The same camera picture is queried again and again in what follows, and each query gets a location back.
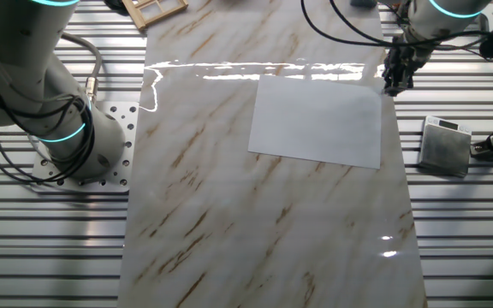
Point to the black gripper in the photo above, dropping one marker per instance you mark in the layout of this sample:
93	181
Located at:
407	60

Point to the white paper sheet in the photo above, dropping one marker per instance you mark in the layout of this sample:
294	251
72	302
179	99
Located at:
315	120

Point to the silver digital scale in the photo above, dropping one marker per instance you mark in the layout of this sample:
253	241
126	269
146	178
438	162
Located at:
443	149

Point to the dark teal block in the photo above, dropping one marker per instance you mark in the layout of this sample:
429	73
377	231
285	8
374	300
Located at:
363	2

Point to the marble pattern board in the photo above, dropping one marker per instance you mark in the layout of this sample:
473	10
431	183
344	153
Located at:
229	214

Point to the small wooden window frame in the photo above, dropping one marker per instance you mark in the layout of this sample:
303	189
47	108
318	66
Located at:
161	10

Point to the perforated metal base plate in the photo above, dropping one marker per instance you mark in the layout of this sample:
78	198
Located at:
122	171

